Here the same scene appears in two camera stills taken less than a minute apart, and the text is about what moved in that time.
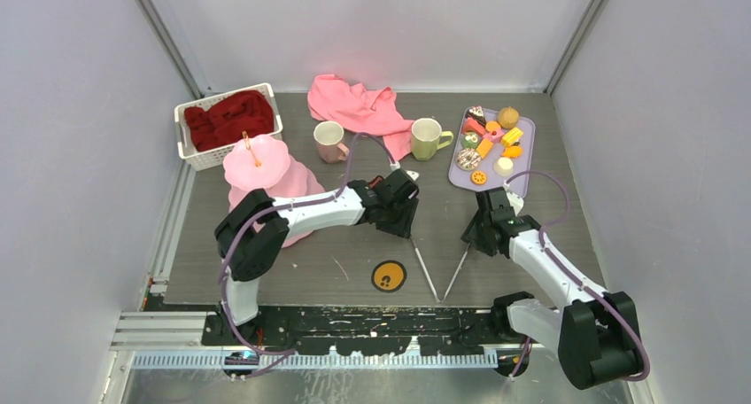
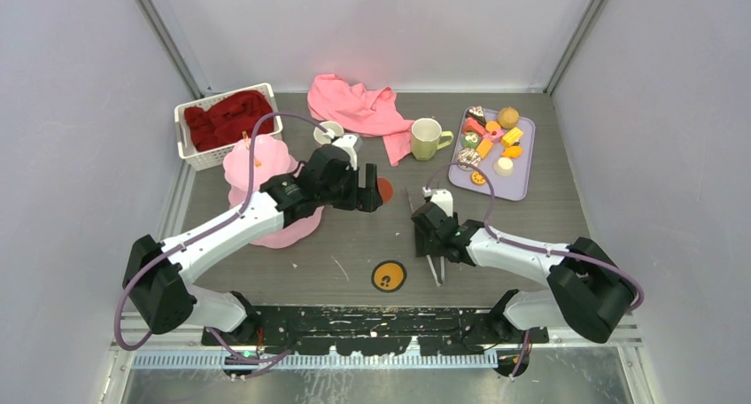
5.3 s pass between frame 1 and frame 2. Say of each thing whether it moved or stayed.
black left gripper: moved
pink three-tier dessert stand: stayed
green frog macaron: stayed
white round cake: stayed
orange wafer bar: stayed
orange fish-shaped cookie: stayed
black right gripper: moved
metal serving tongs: moved
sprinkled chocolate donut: stayed
